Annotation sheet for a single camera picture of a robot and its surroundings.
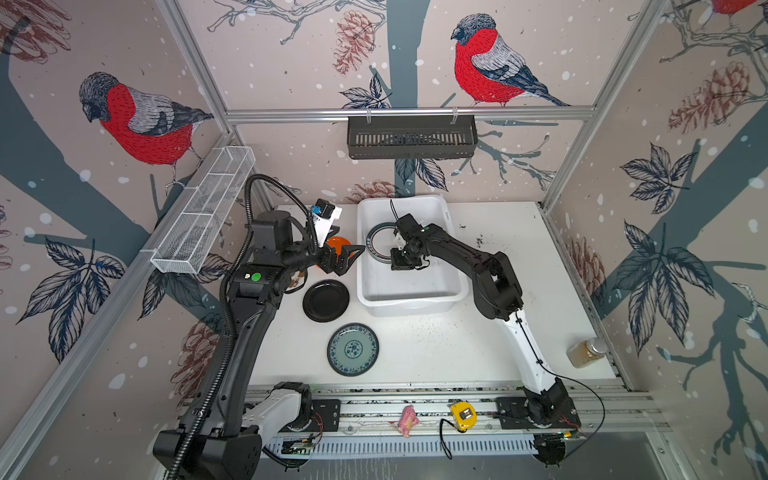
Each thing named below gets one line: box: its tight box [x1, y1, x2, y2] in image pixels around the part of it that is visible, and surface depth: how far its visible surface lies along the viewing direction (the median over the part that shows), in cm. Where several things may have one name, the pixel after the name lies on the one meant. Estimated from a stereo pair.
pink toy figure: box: [397, 404, 420, 438], surface depth 73 cm
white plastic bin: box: [356, 195, 471, 317], surface depth 100 cm
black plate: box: [302, 279, 350, 323], surface depth 95 cm
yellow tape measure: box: [450, 401, 478, 431], surface depth 74 cm
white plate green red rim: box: [366, 222, 396, 264], surface depth 108 cm
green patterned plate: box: [327, 322, 380, 377], surface depth 86 cm
